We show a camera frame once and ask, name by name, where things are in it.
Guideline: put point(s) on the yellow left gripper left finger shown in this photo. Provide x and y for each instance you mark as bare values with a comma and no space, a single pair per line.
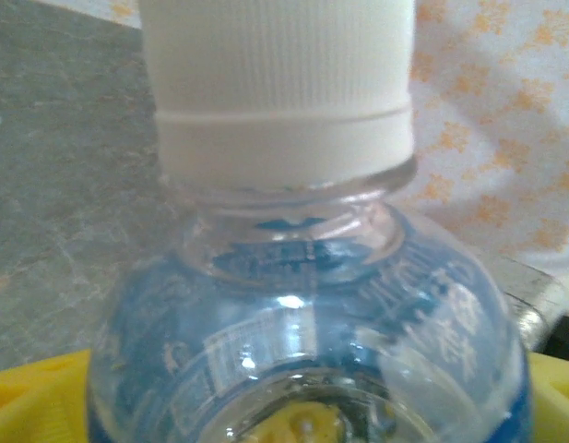
35,401

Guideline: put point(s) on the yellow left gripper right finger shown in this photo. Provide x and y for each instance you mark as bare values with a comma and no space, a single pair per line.
556,406

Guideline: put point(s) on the clear bottle large blue label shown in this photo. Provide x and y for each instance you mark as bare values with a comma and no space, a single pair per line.
284,207

